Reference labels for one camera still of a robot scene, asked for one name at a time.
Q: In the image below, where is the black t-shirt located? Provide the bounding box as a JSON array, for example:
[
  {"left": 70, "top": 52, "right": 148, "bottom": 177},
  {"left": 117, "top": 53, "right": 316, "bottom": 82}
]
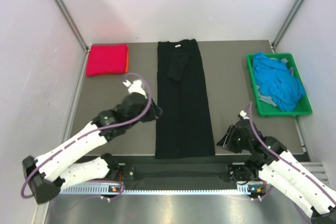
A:
[{"left": 155, "top": 39, "right": 215, "bottom": 159}]

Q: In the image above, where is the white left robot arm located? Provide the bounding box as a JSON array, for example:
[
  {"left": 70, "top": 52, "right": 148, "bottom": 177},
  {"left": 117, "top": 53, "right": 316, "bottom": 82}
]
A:
[{"left": 22, "top": 93, "right": 163, "bottom": 205}]

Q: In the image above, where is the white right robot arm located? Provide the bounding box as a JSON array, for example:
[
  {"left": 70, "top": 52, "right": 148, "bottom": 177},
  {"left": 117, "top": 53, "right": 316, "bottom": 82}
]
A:
[{"left": 217, "top": 119, "right": 335, "bottom": 223}]

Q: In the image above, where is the green plastic bin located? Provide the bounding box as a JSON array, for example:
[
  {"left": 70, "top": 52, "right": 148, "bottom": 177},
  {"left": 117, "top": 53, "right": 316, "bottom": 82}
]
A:
[{"left": 247, "top": 52, "right": 312, "bottom": 117}]

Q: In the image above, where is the folded orange t-shirt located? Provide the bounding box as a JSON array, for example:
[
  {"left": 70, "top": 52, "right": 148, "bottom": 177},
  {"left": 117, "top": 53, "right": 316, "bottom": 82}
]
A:
[{"left": 125, "top": 45, "right": 129, "bottom": 73}]

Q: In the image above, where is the folded pink t-shirt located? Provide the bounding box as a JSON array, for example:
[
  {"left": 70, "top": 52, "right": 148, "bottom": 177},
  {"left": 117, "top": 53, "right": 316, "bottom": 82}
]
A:
[{"left": 86, "top": 44, "right": 127, "bottom": 77}]

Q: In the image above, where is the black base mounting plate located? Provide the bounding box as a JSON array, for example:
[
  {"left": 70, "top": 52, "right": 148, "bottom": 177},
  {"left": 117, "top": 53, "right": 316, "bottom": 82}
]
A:
[{"left": 115, "top": 154, "right": 257, "bottom": 182}]

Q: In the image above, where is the blue t-shirt in bin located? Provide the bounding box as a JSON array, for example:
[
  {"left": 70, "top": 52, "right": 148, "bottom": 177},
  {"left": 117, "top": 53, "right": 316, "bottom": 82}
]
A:
[{"left": 252, "top": 51, "right": 307, "bottom": 112}]

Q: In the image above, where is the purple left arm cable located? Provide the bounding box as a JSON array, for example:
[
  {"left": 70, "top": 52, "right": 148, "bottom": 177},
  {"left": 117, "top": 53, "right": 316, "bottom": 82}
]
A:
[{"left": 20, "top": 72, "right": 152, "bottom": 204}]

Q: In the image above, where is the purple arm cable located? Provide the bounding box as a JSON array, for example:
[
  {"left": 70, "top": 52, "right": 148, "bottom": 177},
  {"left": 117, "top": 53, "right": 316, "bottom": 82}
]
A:
[
  {"left": 246, "top": 101, "right": 336, "bottom": 219},
  {"left": 20, "top": 72, "right": 152, "bottom": 204}
]

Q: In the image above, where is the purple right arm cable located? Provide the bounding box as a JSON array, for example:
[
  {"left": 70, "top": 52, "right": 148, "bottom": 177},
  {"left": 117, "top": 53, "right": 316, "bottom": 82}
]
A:
[{"left": 246, "top": 101, "right": 336, "bottom": 219}]

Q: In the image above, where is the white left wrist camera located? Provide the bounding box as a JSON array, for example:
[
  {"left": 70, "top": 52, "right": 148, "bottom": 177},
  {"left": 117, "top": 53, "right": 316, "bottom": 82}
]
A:
[{"left": 123, "top": 79, "right": 147, "bottom": 97}]

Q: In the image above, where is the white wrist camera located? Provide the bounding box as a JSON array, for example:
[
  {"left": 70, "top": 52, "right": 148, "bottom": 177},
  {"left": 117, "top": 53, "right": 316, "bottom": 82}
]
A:
[
  {"left": 238, "top": 110, "right": 249, "bottom": 120},
  {"left": 123, "top": 79, "right": 147, "bottom": 97}
]

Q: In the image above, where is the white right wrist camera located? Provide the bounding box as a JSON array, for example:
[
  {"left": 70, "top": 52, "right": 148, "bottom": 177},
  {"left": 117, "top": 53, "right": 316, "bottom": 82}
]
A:
[{"left": 238, "top": 110, "right": 249, "bottom": 120}]

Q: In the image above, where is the grey slotted cable duct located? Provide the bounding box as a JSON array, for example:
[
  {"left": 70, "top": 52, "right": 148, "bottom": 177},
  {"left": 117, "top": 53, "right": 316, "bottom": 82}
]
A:
[{"left": 59, "top": 184, "right": 266, "bottom": 195}]

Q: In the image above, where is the aluminium frame rail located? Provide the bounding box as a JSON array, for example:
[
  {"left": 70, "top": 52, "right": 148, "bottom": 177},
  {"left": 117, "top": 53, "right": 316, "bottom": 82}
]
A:
[{"left": 43, "top": 163, "right": 329, "bottom": 183}]

